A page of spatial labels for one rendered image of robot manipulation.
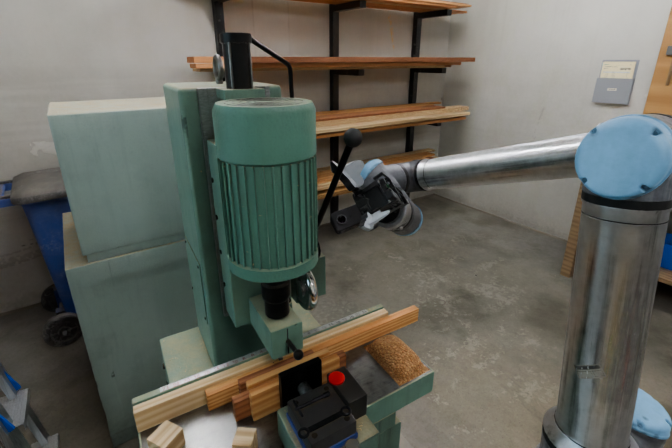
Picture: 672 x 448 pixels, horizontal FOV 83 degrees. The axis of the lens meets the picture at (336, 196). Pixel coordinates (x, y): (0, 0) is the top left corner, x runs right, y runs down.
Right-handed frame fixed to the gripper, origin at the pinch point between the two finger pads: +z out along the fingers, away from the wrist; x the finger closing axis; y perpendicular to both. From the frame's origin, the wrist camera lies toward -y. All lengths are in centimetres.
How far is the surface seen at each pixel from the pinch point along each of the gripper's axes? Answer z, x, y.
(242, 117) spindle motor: 21.8, -9.7, -2.1
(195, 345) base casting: -23, 4, -67
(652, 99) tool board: -265, -52, 162
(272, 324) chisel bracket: -3.4, 14.1, -26.4
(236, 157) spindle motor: 19.0, -6.7, -7.3
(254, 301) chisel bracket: -6.8, 6.8, -31.3
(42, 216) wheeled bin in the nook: -41, -103, -164
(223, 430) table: -1, 28, -43
